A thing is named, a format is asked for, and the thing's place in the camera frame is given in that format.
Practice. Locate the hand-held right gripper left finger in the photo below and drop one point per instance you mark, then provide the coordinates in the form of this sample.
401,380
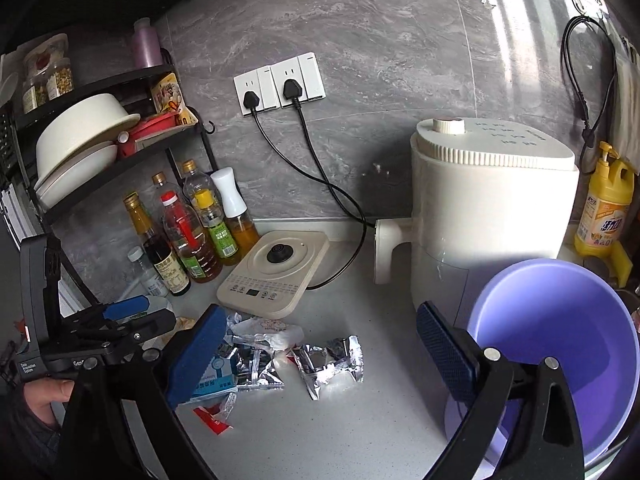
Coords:
200,355

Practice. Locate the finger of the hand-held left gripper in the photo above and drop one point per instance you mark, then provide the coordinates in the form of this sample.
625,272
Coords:
150,322
127,306

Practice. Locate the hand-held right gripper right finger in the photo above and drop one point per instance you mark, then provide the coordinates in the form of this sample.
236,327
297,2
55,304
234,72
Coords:
445,355

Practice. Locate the blue medicine box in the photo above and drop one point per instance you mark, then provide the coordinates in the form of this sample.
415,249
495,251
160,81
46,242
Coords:
215,380

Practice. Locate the silver foil wrapper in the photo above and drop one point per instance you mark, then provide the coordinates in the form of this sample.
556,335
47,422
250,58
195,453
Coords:
255,370
325,365

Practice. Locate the red clear wrapper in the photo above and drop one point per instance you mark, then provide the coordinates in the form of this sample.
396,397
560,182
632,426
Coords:
212,420

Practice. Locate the white plastic wrapper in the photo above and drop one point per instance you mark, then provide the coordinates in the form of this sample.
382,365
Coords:
270,330

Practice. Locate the purple plastic basin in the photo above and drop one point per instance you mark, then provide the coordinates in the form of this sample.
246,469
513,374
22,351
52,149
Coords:
550,320

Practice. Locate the person's left forearm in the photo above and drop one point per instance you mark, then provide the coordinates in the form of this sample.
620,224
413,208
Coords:
25,447

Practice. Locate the person's left hand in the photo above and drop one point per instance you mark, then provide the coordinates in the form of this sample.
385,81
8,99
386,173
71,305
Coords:
47,392

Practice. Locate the small white cap bottle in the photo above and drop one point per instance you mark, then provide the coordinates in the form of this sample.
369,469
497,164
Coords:
150,280

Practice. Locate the dark sauce bottle gold cap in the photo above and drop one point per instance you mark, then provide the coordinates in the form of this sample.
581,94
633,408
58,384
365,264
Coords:
167,265

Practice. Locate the red cap oil bottle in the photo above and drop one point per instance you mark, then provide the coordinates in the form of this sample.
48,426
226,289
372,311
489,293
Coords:
187,240

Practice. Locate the yellow cap green label bottle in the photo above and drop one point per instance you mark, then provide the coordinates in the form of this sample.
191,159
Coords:
220,240

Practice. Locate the white plate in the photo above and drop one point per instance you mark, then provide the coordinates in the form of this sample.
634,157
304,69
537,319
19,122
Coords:
85,166
65,198

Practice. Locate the cream kettle base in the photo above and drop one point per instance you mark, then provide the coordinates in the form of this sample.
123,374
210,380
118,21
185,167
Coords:
280,280

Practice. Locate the clear bottle gold cap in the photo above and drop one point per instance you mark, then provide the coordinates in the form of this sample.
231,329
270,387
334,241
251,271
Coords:
192,180
161,187

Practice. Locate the white top oil sprayer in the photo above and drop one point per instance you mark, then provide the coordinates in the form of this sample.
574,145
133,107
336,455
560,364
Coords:
245,232

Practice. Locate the cream electric jug appliance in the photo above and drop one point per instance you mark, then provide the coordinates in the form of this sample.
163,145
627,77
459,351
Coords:
490,220

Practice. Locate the black corner shelf rack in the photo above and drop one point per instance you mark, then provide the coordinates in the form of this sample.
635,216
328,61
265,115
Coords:
150,157

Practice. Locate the red plastic container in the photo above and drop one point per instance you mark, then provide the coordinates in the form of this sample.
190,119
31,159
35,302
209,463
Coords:
150,132

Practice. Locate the clear jar green contents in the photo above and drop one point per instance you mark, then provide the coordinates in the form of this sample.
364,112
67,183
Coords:
34,97

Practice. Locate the yellow dish soap bottle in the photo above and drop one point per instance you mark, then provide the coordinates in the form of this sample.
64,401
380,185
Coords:
600,210

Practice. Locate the yellow snack packet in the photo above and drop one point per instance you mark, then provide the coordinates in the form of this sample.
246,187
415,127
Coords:
170,97

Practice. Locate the clear jar yellow contents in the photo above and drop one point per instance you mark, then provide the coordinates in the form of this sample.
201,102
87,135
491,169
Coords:
60,80

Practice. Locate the black power plug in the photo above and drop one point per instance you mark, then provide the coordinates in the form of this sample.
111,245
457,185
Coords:
251,101
292,91

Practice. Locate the pink bottle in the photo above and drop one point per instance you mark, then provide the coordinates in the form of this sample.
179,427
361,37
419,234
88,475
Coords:
146,42

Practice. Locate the white wall socket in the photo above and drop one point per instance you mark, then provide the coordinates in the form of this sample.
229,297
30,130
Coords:
265,85
310,75

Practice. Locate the clear wall hook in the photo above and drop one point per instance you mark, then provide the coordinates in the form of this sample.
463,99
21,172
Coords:
582,2

